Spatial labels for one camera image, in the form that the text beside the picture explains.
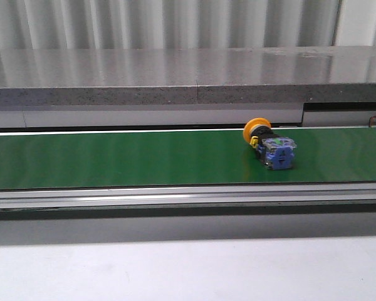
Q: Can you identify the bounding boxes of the aluminium conveyor frame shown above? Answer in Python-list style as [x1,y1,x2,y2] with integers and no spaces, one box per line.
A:
[0,182,376,220]

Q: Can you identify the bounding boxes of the green conveyor belt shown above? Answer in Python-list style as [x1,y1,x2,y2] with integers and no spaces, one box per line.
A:
[0,127,376,190]

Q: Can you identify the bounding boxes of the yellow push button switch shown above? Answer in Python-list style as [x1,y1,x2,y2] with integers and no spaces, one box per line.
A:
[243,118,296,170]

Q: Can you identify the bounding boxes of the grey stone shelf slab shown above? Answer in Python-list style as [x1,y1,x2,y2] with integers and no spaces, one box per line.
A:
[0,46,376,107]

